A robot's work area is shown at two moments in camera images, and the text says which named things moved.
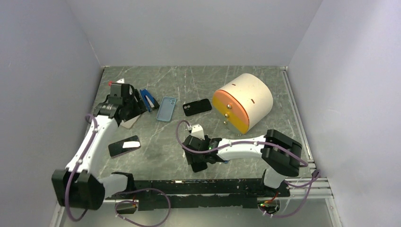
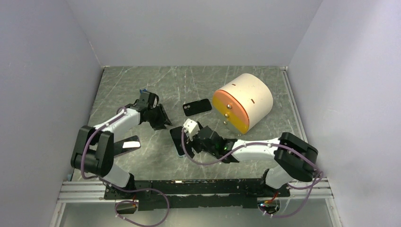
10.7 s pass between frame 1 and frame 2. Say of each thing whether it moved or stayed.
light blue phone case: moved
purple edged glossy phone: stayed
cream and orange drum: stayed
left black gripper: moved
